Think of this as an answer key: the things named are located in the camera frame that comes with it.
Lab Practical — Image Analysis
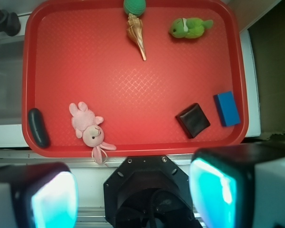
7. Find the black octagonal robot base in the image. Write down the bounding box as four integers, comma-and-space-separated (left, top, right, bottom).
104, 156, 202, 228

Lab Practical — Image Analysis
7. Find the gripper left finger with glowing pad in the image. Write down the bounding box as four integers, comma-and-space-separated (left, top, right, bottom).
0, 162, 79, 228

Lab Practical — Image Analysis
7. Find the golden spiral seashell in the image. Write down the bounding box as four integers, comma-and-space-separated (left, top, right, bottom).
127, 13, 147, 61

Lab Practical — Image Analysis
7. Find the blue rectangular block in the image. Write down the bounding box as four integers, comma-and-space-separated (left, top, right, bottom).
214, 91, 241, 127

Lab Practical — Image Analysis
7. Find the pink plush bunny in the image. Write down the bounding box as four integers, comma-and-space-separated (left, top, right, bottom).
69, 102, 116, 164

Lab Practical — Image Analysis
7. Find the dark brown square block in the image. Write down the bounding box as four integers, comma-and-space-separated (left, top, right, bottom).
175, 103, 210, 139

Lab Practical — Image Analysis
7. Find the green plush fish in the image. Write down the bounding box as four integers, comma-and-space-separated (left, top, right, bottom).
169, 18, 214, 39

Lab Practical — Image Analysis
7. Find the dark oval stone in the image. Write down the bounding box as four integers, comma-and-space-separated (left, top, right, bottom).
28, 108, 50, 148

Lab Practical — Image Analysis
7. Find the black clamp knob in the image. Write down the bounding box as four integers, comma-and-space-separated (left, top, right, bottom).
0, 9, 21, 37

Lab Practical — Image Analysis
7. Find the red plastic tray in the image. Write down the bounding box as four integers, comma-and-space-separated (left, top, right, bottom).
22, 0, 248, 157

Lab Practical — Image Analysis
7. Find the green ball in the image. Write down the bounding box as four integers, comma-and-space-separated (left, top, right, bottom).
123, 0, 146, 17

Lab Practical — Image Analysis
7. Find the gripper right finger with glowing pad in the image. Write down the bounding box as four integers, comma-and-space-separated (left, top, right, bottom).
189, 142, 285, 228

